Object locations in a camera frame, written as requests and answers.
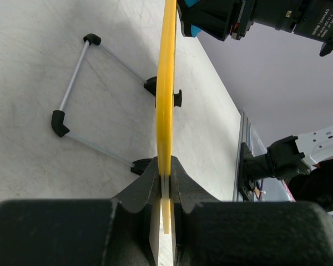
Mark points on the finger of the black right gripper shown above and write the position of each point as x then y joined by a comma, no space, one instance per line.
212,17

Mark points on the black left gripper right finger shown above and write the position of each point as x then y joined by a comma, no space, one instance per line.
207,231

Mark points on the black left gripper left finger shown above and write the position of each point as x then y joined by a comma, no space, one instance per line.
123,230

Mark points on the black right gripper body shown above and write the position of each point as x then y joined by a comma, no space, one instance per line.
243,20

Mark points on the blue black whiteboard eraser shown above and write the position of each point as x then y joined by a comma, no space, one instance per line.
192,31

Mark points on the yellow framed whiteboard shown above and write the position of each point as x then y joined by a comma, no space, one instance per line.
164,104

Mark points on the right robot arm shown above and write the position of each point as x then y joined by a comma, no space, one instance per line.
304,163

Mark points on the aluminium mounting rail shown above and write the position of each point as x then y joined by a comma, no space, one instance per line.
249,145

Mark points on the wire whiteboard stand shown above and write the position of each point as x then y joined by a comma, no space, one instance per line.
100,105

